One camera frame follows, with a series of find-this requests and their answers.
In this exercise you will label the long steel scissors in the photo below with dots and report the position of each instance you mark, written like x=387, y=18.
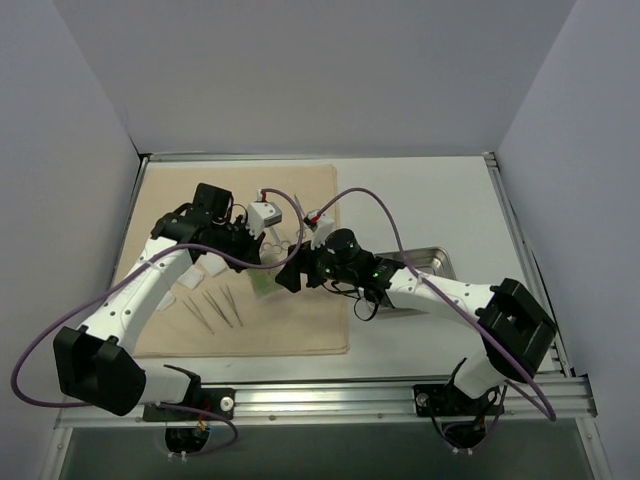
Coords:
x=277, y=238

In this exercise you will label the steel hemostat forceps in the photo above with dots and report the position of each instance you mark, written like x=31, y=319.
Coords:
x=301, y=231

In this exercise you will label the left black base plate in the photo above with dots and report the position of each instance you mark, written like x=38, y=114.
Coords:
x=220, y=401

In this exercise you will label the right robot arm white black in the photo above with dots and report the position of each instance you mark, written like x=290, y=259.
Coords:
x=516, y=331

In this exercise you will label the steel tweezers middle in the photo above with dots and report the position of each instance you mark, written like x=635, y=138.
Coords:
x=214, y=305

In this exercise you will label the aluminium right side rail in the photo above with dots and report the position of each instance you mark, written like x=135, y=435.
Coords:
x=524, y=252

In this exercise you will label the small steel scissors middle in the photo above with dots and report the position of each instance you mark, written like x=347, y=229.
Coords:
x=270, y=248

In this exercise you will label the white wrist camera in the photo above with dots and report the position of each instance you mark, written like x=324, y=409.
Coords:
x=261, y=215
x=320, y=226

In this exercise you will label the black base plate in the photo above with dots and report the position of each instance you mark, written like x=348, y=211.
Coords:
x=446, y=400
x=220, y=401

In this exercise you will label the steel tweezers left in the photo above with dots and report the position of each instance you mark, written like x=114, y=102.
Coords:
x=195, y=312

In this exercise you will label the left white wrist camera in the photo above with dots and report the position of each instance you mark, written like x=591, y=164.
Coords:
x=261, y=215

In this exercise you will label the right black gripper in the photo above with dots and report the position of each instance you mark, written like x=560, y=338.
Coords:
x=307, y=265

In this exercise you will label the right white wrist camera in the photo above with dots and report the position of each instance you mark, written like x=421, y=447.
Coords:
x=320, y=226

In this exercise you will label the steel tweezers right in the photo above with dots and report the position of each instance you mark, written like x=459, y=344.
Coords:
x=228, y=295

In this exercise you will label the white gauze pad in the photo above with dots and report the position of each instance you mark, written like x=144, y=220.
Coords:
x=212, y=264
x=191, y=278
x=166, y=301

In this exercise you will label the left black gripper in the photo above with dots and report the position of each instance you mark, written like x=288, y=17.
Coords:
x=245, y=245

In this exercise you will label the steel tweezers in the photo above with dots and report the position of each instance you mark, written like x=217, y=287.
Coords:
x=195, y=312
x=228, y=295
x=214, y=305

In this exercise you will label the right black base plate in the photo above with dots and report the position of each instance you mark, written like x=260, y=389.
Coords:
x=446, y=400

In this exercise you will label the aluminium front rail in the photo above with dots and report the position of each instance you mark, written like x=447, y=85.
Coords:
x=342, y=402

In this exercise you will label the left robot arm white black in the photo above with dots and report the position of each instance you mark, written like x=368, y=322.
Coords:
x=95, y=362

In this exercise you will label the beige cloth mat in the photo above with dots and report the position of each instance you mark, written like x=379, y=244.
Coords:
x=309, y=322

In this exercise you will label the green glove packet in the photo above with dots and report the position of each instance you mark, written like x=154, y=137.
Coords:
x=263, y=281

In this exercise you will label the stainless steel tray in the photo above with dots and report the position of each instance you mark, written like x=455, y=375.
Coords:
x=431, y=260

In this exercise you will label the aluminium rail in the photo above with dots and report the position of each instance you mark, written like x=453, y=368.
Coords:
x=342, y=402
x=524, y=252

